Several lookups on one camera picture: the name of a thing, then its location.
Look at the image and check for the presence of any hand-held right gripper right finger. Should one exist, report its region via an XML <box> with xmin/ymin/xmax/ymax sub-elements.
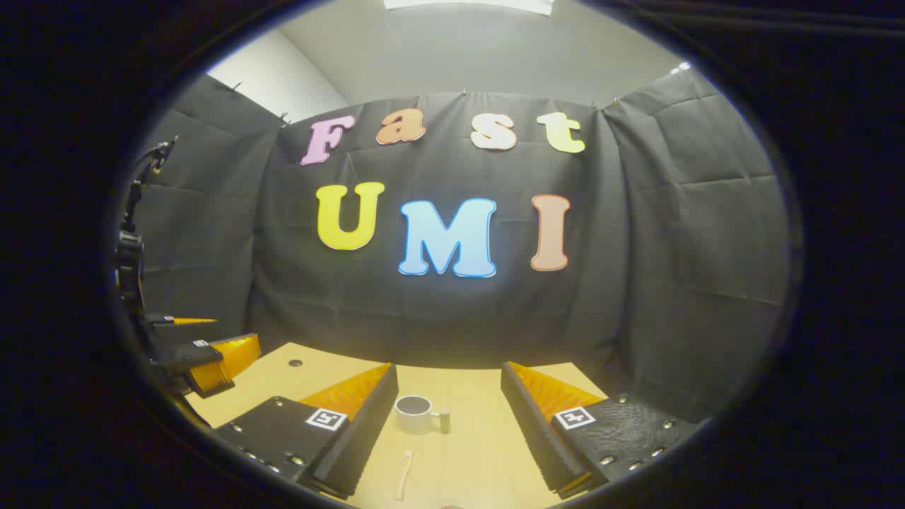
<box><xmin>501</xmin><ymin>361</ymin><xmax>701</xmax><ymax>500</ymax></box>

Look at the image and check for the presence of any beige toothbrush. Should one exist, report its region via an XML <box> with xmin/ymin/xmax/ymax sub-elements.
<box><xmin>395</xmin><ymin>450</ymin><xmax>414</xmax><ymax>501</ymax></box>

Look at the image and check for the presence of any ceiling light panel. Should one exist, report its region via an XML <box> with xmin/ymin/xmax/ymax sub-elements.
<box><xmin>384</xmin><ymin>0</ymin><xmax>556</xmax><ymax>16</ymax></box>

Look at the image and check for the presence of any light wooden desktop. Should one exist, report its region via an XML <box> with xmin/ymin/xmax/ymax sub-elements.
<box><xmin>185</xmin><ymin>342</ymin><xmax>609</xmax><ymax>509</ymax></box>

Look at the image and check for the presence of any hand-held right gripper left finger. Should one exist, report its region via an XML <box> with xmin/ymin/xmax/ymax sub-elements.
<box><xmin>212</xmin><ymin>363</ymin><xmax>399</xmax><ymax>500</ymax></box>

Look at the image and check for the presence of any black backdrop cloth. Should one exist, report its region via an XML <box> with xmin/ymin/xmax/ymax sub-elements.
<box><xmin>117</xmin><ymin>67</ymin><xmax>791</xmax><ymax>425</ymax></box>

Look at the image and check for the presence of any white cup with wooden handle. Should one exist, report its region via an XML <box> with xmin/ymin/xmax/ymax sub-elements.
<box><xmin>395</xmin><ymin>395</ymin><xmax>451</xmax><ymax>435</ymax></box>

